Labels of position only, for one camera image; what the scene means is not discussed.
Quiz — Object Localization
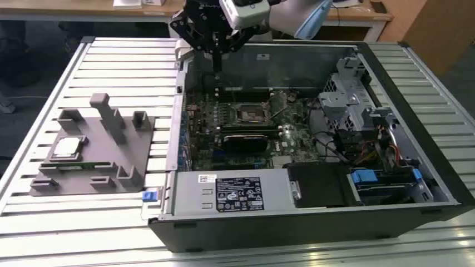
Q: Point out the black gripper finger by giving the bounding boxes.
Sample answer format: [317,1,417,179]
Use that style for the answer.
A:
[169,9,220,72]
[218,26,257,72]

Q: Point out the metal socket cover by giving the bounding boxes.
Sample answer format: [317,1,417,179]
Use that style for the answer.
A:
[267,92,289,120]

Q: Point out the silver topped CPU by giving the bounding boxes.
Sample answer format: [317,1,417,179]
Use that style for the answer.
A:
[52,137,82,160]

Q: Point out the CPU socket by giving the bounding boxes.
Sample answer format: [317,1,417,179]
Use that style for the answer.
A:
[228,101,275,125]

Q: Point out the silver case latch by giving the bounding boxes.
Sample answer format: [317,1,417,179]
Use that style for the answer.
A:
[173,38,194,61]

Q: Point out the white cardboard box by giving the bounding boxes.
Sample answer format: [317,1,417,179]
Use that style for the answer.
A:
[112,0,144,11]

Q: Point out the silver metal disk cage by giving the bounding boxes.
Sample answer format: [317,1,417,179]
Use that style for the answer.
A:
[317,57,373,131]

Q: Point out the black graphics card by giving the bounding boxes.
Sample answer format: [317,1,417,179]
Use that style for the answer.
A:
[221,133,268,153]

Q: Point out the green motherboard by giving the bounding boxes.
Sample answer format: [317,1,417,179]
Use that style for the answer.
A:
[180,88,324,172]

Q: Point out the silver chipset heatsink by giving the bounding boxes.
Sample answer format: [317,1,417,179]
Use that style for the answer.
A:
[272,155,293,169]

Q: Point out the gray parts rack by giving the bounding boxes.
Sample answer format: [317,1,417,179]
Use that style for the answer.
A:
[28,93,156,197]

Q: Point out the wooden cabinet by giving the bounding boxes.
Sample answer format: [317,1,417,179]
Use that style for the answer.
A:
[377,0,475,77]

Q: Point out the white furniture leg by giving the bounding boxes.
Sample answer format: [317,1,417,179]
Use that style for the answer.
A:
[0,91,16,114]

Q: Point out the black power supply label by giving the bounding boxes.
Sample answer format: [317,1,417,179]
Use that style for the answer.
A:
[214,176,267,214]

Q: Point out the green RAM stick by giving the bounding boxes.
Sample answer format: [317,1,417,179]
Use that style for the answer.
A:
[40,161,112,170]

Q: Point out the black plastic shroud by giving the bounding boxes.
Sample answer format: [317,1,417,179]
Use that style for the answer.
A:
[285,162,352,209]

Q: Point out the silver power supply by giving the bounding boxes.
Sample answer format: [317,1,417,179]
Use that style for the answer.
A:
[162,168,297,216]

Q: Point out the blue disk carrier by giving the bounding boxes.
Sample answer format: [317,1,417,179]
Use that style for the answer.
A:
[348,169,377,185]

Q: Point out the black PC case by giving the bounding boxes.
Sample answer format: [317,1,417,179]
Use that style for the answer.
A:
[146,37,475,254]

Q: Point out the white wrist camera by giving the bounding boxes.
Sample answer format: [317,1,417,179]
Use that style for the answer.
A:
[218,0,271,31]

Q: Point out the wooden desk white frame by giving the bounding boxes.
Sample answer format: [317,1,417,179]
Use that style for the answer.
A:
[0,0,395,42]

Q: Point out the yellow red power wires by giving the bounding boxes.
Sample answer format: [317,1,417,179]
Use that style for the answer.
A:
[353,125,404,167]

